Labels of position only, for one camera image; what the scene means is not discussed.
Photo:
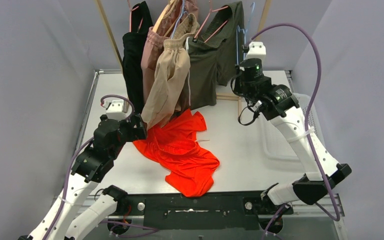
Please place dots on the pink hanger on green shorts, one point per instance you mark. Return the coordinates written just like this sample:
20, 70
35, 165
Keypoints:
211, 25

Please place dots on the blue hanger on beige shorts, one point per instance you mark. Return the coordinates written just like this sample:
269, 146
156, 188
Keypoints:
183, 12

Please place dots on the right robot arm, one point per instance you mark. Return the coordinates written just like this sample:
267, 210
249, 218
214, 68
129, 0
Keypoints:
281, 108

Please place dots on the wooden clothes rack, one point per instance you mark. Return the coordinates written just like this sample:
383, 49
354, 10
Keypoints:
118, 57

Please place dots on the beige shorts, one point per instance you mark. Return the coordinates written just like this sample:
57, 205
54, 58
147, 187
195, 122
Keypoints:
171, 73

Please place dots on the black shorts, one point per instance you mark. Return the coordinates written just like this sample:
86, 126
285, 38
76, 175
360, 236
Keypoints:
133, 48

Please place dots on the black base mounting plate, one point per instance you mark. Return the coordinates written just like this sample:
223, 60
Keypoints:
212, 211

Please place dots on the light blue wire hanger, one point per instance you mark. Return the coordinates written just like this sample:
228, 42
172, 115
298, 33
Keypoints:
243, 33

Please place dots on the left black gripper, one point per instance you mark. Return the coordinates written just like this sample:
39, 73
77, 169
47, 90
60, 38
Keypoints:
137, 126

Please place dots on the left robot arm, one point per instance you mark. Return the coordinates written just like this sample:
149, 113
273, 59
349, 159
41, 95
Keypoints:
92, 162

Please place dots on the olive green shorts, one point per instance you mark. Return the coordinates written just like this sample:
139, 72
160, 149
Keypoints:
213, 63

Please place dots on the pink shorts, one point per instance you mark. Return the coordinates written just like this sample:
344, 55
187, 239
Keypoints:
154, 44

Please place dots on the orange shorts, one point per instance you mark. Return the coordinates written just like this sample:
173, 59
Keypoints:
176, 148

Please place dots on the pink hanger on black shorts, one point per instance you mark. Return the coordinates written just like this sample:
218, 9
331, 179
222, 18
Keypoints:
135, 17

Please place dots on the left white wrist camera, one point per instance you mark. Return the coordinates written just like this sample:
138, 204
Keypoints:
116, 109

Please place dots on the wooden hanger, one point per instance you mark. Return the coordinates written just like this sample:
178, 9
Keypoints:
164, 21

